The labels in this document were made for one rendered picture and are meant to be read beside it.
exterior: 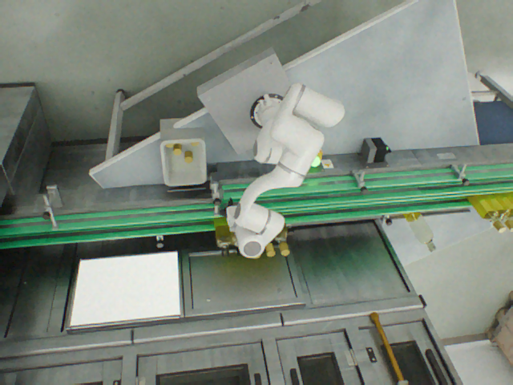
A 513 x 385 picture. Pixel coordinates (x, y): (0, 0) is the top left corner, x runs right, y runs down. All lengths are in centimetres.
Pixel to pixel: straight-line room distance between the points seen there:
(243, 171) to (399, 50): 78
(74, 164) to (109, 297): 95
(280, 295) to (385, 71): 98
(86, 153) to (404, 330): 183
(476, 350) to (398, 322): 391
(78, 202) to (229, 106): 75
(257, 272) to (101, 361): 68
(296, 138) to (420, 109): 99
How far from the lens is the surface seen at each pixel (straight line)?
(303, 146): 120
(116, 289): 187
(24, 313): 197
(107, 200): 197
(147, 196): 195
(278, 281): 186
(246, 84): 170
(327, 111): 127
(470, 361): 566
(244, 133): 181
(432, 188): 215
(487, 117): 269
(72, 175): 250
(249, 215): 123
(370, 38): 183
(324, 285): 191
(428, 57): 197
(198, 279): 186
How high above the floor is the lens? 230
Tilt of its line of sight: 48 degrees down
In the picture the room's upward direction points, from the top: 167 degrees clockwise
